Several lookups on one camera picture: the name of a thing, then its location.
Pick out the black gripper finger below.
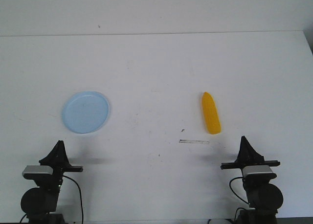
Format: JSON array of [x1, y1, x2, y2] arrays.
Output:
[[39, 140, 70, 166], [235, 135, 264, 163]]

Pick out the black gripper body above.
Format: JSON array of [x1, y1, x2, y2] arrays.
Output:
[[221, 160, 280, 171], [39, 165, 83, 185]]

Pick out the yellow corn cob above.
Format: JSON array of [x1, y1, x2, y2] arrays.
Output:
[[201, 92, 222, 134]]

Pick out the light blue round plate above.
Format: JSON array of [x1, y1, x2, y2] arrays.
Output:
[[61, 91, 110, 134]]

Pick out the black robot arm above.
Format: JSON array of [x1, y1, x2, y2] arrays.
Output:
[[20, 140, 84, 224], [221, 135, 284, 224]]

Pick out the clear tape strip horizontal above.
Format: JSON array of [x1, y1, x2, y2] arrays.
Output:
[[179, 139, 210, 145]]

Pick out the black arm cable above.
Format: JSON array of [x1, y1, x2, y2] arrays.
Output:
[[63, 175, 84, 222], [229, 176, 250, 206]]

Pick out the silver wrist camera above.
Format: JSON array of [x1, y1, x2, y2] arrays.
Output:
[[242, 165, 277, 180], [22, 165, 53, 180]]

